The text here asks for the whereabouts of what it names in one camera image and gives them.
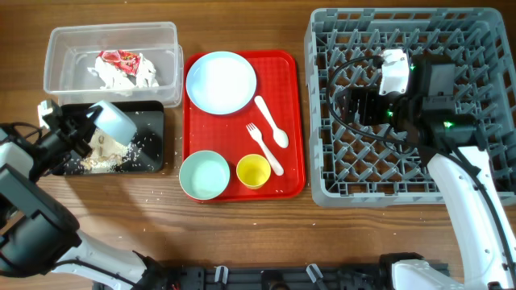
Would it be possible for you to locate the grey dishwasher rack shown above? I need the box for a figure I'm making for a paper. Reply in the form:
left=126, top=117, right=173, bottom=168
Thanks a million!
left=304, top=8, right=515, bottom=207

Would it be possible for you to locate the black rectangular tray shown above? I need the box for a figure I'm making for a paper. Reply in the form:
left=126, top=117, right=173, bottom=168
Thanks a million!
left=52, top=100, right=165, bottom=177

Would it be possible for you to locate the yellow cup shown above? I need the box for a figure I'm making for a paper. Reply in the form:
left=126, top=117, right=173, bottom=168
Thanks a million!
left=236, top=154, right=272, bottom=190

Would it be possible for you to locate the red serving tray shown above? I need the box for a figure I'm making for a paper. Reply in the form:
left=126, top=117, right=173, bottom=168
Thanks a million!
left=182, top=50, right=306, bottom=203

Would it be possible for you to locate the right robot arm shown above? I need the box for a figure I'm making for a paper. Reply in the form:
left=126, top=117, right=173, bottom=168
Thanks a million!
left=325, top=50, right=515, bottom=289

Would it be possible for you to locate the left black cable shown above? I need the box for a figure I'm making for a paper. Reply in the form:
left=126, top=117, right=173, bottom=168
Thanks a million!
left=0, top=122, right=44, bottom=142

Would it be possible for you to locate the white plastic fork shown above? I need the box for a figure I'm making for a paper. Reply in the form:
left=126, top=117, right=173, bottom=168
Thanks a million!
left=246, top=123, right=285, bottom=176

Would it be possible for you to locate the clear plastic waste bin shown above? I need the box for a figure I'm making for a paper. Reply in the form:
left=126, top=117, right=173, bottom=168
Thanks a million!
left=43, top=22, right=184, bottom=108

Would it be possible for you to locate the food scraps and rice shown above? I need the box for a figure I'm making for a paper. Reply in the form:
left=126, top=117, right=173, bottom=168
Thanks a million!
left=64, top=110, right=162, bottom=175

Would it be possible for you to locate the light blue plate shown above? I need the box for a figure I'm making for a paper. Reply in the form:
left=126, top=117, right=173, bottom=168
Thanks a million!
left=185, top=52, right=257, bottom=115

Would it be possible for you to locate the white plastic spoon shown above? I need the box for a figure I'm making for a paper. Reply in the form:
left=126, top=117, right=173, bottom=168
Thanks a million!
left=254, top=95, right=289, bottom=149

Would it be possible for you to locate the mint green bowl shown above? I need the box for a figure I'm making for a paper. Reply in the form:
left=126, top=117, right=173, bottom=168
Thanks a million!
left=179, top=150, right=231, bottom=201

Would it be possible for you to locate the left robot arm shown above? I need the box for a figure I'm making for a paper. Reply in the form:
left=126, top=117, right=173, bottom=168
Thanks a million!
left=1, top=101, right=168, bottom=289

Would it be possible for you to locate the small light blue bowl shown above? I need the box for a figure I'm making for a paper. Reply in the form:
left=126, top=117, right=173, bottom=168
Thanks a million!
left=92, top=101, right=137, bottom=146

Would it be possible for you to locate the white napkin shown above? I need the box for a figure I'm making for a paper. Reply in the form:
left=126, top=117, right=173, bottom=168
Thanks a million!
left=88, top=53, right=160, bottom=95

